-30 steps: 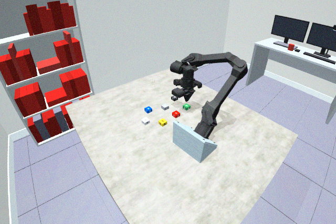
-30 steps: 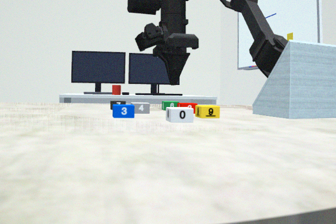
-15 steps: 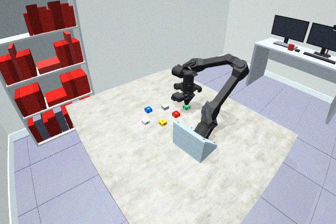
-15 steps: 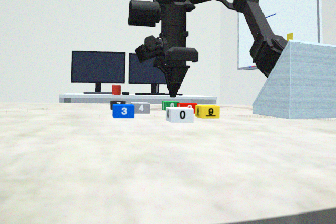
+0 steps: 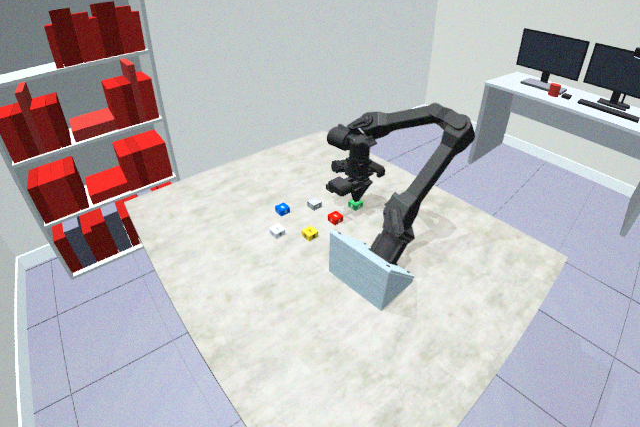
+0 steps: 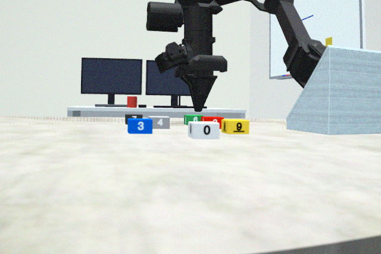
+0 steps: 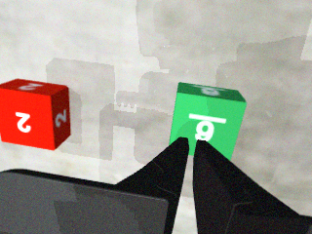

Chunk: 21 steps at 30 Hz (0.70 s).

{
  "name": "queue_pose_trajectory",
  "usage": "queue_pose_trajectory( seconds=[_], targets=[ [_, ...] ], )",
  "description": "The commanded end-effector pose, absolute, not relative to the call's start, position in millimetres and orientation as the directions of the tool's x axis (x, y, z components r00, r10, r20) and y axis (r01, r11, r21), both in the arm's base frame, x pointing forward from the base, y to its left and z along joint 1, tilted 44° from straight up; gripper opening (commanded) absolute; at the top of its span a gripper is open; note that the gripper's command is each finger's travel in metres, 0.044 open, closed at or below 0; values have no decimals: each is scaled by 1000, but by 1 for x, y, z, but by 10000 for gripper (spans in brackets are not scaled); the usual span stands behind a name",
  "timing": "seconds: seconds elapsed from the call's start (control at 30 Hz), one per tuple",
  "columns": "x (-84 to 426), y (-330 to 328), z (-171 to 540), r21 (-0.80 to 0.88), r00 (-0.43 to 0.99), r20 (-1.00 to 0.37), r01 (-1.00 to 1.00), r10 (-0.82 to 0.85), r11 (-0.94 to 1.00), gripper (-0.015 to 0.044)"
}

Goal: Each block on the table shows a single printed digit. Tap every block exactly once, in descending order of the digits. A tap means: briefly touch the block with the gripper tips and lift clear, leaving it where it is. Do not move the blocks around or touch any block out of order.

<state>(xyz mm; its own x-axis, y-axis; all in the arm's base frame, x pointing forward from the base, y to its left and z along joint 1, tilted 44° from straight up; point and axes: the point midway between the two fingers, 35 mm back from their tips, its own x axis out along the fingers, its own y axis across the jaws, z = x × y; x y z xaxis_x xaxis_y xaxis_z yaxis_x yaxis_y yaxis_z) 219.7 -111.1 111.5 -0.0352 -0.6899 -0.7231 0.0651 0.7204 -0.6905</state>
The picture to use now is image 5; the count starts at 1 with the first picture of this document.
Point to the yellow block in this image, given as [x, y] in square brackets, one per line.
[310, 233]

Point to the red block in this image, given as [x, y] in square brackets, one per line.
[335, 218]

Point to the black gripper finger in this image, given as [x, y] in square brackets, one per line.
[356, 193]
[365, 186]

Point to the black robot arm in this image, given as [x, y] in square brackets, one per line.
[401, 210]

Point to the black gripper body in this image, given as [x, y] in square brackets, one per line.
[359, 170]

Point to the green block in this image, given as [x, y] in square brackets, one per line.
[355, 206]

